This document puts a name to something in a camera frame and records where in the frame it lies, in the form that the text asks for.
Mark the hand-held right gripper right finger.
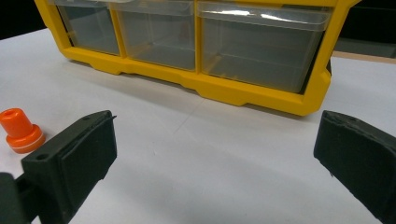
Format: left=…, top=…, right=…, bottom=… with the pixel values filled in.
left=313, top=109, right=396, bottom=224

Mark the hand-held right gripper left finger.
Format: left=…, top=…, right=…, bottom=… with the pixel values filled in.
left=15, top=109, right=119, bottom=224

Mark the orange plastic cap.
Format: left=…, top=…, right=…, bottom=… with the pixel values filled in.
left=0, top=107, right=47, bottom=155

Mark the clear plastic drawer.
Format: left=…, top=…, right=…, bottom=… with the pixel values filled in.
left=110, top=0, right=196, bottom=72
left=49, top=0, right=121, bottom=57
left=197, top=0, right=332, bottom=94

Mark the yellow drawer cabinet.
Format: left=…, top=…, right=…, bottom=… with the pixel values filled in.
left=34, top=0, right=362, bottom=117

